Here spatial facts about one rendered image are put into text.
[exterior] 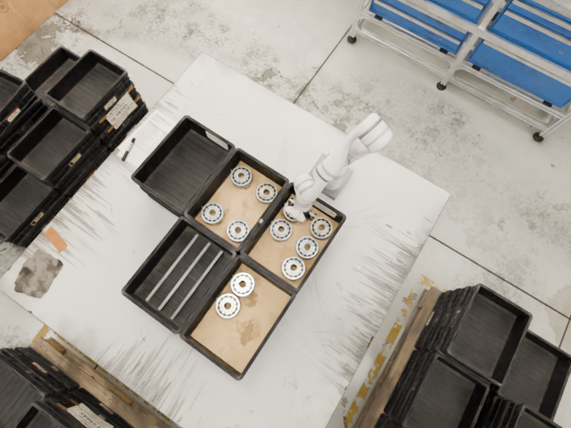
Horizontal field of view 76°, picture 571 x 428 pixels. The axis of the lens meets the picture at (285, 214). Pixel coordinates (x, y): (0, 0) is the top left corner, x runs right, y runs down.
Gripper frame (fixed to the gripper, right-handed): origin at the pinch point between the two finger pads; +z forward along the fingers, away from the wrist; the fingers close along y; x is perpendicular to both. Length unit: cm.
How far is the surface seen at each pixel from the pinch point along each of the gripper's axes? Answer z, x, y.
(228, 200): 5.0, 12.9, 32.0
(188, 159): 5, 7, 61
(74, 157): 45, 36, 137
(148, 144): 17, 10, 89
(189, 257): 5, 44, 29
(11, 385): 51, 145, 75
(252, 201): 5.0, 6.5, 22.5
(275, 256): 5.3, 21.5, -1.5
